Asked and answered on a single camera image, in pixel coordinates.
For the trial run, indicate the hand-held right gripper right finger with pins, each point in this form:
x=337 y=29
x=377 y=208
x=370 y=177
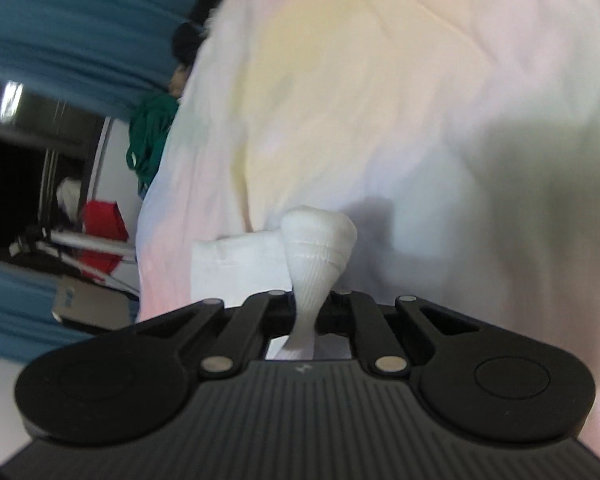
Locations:
x=336 y=316

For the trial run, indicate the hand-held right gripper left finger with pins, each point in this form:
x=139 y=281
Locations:
x=279 y=316

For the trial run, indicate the white ribbed sock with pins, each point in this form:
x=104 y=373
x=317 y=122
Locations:
x=314 y=255

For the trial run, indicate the grey box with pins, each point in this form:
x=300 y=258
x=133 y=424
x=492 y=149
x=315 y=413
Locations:
x=92 y=305

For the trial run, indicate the red bag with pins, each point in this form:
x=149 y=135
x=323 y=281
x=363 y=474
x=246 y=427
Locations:
x=102 y=225

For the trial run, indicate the white metal rack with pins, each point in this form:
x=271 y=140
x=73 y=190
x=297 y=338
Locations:
x=87 y=244

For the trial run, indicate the pastel printed blanket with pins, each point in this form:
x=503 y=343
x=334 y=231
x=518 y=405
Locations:
x=380 y=110

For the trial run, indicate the green garment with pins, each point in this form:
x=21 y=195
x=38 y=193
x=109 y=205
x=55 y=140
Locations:
x=150 y=135

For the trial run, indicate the white cloth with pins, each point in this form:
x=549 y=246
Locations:
x=69 y=197

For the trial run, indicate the blue curtain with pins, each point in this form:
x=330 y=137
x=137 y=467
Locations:
x=15 y=310
x=80 y=25

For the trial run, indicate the black cloth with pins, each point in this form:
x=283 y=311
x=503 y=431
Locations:
x=187 y=42

